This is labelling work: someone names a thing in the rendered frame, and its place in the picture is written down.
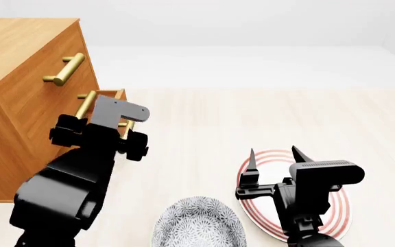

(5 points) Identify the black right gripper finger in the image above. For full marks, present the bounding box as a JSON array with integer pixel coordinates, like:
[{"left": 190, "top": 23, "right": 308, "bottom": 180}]
[
  {"left": 291, "top": 145, "right": 315, "bottom": 164},
  {"left": 239, "top": 148, "right": 261, "bottom": 187}
]

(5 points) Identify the grey floral pattern plate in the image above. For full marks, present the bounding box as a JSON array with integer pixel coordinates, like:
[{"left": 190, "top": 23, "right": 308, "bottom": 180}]
[{"left": 151, "top": 196, "right": 248, "bottom": 247}]

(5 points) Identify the short brass drawer handle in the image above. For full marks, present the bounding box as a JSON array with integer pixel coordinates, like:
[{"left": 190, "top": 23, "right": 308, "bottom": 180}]
[{"left": 117, "top": 119, "right": 136, "bottom": 141}]

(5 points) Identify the long brass drawer handle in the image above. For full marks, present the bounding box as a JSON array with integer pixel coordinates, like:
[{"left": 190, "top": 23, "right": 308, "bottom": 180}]
[{"left": 42, "top": 52, "right": 86, "bottom": 87}]

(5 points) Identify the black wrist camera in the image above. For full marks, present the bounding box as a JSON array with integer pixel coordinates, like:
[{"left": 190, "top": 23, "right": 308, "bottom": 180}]
[{"left": 288, "top": 158, "right": 366, "bottom": 198}]

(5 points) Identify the wooden drawer cabinet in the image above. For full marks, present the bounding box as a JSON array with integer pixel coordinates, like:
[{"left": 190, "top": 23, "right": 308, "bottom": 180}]
[{"left": 0, "top": 17, "right": 101, "bottom": 204}]

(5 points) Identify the white plate with red rings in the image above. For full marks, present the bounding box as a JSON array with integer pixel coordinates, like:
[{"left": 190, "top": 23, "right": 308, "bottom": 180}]
[{"left": 237, "top": 149, "right": 352, "bottom": 243}]

